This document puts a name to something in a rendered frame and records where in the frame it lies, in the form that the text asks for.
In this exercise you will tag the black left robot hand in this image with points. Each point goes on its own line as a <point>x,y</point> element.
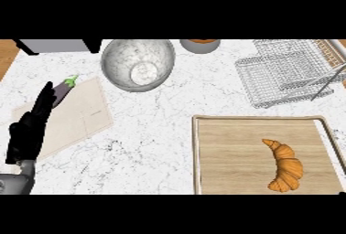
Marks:
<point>29,131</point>

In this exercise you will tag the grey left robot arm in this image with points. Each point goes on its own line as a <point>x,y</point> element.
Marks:
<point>18,181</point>

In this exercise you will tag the golden croissant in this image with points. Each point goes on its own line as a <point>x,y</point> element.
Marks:
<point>285,167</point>

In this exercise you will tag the wooden tray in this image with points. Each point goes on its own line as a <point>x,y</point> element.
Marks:
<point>265,155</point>

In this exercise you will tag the beige cutting board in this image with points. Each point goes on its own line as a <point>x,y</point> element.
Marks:
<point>79,117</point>

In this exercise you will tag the purple eggplant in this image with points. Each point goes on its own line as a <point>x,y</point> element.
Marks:
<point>63,89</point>

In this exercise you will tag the white marble bowl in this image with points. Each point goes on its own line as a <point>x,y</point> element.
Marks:
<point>138,65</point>

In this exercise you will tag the grey cup with orange content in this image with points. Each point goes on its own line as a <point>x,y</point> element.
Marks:
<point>200,45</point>

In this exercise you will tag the grey appliance with black frame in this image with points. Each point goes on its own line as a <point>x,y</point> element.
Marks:
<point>58,45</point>

